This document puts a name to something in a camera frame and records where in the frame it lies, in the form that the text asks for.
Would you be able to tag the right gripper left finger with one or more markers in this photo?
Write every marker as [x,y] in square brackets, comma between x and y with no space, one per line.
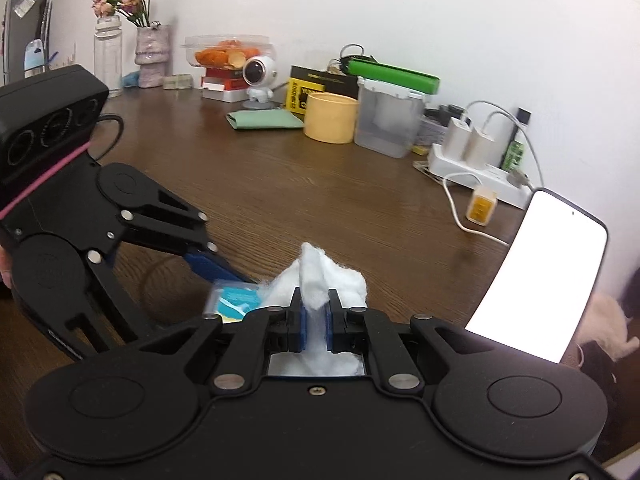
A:
[269,340]

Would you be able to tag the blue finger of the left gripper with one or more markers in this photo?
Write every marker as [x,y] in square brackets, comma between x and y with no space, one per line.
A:
[213,267]

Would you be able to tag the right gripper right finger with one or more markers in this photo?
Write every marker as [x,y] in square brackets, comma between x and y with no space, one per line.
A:
[372,336]

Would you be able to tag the clear dental floss pick box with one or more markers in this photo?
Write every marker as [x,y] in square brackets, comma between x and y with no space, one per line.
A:
[231,300]

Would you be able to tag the white cotton wad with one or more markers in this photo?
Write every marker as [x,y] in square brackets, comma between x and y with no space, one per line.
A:
[314,274]

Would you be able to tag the clear plastic storage container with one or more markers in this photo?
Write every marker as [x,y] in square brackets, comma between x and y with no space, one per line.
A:
[389,117]

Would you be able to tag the green folded cloth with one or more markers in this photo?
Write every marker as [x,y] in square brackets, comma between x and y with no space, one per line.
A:
[274,119]

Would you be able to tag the yellow white plug adapter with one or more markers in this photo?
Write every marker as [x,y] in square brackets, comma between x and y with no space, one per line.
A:
[482,205]

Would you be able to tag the red white boxes stack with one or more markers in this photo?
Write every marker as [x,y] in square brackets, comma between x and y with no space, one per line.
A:
[223,85]

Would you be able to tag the small grey green block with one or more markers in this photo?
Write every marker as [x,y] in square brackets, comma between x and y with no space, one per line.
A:
[178,82]

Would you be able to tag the smartphone with white screen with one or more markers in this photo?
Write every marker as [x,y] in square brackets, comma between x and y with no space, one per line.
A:
[540,292]

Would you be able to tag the yellow round cup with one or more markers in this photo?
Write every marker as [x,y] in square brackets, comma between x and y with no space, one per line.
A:
[330,118]

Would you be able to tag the white astronaut figurine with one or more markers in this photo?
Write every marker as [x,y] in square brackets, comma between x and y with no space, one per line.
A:
[259,72]

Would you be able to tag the clear glass bottle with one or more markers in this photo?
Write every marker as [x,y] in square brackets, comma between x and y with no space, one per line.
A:
[107,54]

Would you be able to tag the black yellow Yunmo box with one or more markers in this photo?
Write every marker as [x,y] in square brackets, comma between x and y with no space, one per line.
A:
[304,81]

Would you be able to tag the white power strip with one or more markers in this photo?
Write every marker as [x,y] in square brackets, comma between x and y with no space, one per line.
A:
[493,178]

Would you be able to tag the white charger left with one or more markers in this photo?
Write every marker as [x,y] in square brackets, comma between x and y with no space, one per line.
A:
[456,139]

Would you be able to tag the white charger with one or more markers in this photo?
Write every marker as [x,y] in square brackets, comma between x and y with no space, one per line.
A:
[478,149]
[456,139]

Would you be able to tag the clear snack clamshell box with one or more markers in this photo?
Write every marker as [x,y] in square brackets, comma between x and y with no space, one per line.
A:
[229,52]

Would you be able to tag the pink textured vase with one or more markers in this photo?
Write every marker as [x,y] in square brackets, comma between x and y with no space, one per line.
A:
[153,52]

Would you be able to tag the white charger right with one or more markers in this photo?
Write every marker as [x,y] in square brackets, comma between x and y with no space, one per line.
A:
[478,149]

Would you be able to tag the green cylindrical case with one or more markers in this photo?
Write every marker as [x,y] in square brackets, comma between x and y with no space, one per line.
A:
[394,75]

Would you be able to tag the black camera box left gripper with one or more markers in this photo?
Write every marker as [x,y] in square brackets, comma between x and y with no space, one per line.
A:
[44,118]

